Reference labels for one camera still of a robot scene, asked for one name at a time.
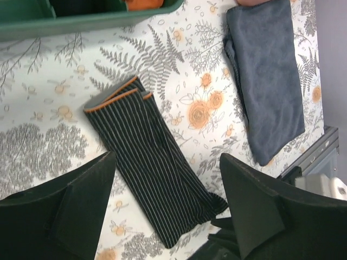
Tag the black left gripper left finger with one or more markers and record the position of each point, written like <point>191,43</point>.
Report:
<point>61,218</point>

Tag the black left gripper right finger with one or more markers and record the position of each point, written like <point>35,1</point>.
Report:
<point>275,220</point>

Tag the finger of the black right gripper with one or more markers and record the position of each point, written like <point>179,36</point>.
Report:
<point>226,236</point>

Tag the black pinstriped underwear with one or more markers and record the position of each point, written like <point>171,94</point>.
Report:
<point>151,163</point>

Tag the grey-blue folded cloth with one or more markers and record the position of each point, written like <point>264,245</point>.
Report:
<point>260,48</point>

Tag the floral patterned table mat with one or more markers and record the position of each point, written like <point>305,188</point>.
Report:
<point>178,56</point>

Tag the green compartment bin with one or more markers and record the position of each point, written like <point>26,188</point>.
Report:
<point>22,20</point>

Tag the orange rolled cloth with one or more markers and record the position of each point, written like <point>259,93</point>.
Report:
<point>136,5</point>

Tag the aluminium frame rail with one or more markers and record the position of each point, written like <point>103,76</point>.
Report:
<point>321,157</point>

